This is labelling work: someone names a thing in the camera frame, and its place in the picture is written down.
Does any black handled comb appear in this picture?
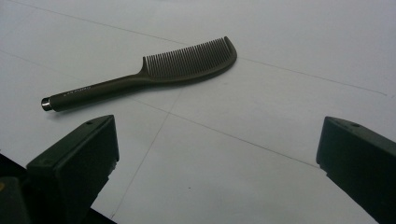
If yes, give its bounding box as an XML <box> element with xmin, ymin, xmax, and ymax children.
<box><xmin>40</xmin><ymin>35</ymin><xmax>238</xmax><ymax>112</ymax></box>

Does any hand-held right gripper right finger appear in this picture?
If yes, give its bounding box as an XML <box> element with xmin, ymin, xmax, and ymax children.
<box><xmin>316</xmin><ymin>116</ymin><xmax>396</xmax><ymax>224</ymax></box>

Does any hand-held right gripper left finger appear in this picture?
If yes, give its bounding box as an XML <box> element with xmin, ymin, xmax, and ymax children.
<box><xmin>25</xmin><ymin>114</ymin><xmax>120</xmax><ymax>224</ymax></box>

